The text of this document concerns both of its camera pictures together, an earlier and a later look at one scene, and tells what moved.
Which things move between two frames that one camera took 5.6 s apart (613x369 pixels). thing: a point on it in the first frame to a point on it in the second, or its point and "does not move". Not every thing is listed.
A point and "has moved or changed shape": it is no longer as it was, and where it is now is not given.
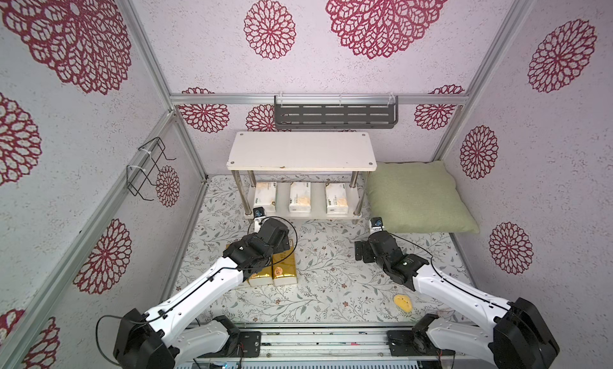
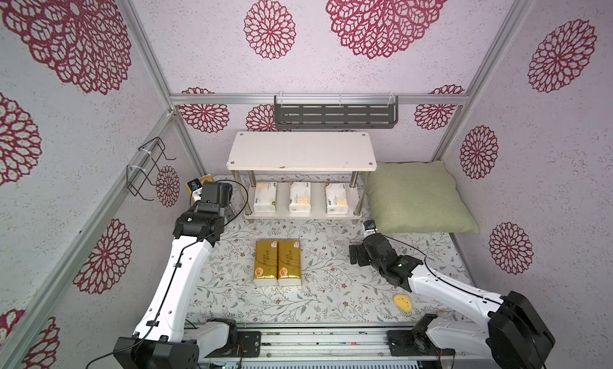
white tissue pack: [337, 201] does not move
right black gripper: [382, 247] does not move
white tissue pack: [299, 200] does not move
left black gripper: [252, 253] to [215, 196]
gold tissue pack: [262, 278] has moved or changed shape
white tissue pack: [266, 196] does not move
